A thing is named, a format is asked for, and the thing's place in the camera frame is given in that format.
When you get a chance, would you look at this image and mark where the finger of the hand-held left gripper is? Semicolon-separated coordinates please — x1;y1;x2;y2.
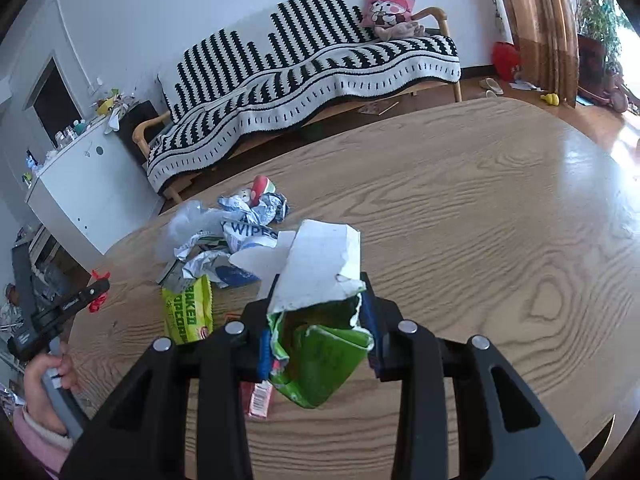
31;279;111;332

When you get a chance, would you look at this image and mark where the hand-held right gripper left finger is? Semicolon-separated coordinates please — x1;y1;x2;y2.
60;275;282;480

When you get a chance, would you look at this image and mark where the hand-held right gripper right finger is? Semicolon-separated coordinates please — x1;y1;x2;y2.
357;272;588;480

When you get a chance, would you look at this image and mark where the small red wrapper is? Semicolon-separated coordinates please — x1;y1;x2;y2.
87;270;111;314

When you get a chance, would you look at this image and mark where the torn green and white carton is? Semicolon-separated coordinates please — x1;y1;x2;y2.
231;219;375;409

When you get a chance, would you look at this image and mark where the silver foil wrapper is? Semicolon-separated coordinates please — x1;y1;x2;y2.
217;192;291;226

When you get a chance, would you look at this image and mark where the person's left forearm pink sleeve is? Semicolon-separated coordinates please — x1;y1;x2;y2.
10;405;76;477

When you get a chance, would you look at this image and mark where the person's left hand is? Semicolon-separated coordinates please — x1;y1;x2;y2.
22;352;82;437

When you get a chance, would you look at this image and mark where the low shelf rack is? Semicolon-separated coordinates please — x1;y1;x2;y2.
15;225;68;288

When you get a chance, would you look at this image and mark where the pink red snack wrapper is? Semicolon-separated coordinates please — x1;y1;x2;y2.
248;380;274;419

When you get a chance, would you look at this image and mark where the white wrapper blue round print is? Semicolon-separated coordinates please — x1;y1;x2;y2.
215;255;262;289

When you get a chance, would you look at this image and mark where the yellow-green snack packet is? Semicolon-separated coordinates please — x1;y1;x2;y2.
161;275;216;346

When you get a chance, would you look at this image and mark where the white cabinet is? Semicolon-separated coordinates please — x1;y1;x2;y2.
25;115;166;257

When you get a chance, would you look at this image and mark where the crumpled white green wrapper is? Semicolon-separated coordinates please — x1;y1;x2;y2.
172;232;233;283

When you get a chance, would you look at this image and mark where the crumpled white wrapper blue print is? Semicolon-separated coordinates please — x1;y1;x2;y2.
220;215;279;257

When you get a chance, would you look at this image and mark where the clear plastic bag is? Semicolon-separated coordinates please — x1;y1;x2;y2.
167;200;227;263

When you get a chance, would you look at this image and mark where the red green candy wrapper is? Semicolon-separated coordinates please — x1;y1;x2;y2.
239;176;278;206

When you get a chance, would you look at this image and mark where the black box speaker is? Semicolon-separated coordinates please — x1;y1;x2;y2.
117;101;162;162

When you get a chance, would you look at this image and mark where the clutter of bottles and toys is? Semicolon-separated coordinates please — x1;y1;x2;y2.
22;87;142;187

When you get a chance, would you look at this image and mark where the flat cardboard piece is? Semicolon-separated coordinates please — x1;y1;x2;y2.
357;101;401;116

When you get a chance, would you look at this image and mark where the black white striped blanket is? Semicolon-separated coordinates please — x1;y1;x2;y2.
146;0;462;195

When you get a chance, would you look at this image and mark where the beige plush cloth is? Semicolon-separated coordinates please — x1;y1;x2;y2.
374;20;431;42

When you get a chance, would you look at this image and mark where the red bag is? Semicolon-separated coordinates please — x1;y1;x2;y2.
492;41;524;81

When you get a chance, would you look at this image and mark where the pink printed cushion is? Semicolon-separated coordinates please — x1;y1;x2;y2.
362;0;418;28

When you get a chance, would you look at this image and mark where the child ride-on toy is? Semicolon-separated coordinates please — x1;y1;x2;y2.
602;72;640;114

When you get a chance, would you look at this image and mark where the brown curtain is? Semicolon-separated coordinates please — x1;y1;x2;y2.
492;0;581;104

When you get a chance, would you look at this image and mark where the green potted plant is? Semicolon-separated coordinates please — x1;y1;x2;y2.
575;0;632;92

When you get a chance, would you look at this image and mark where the wooden frame sofa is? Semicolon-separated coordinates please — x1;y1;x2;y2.
132;0;463;206

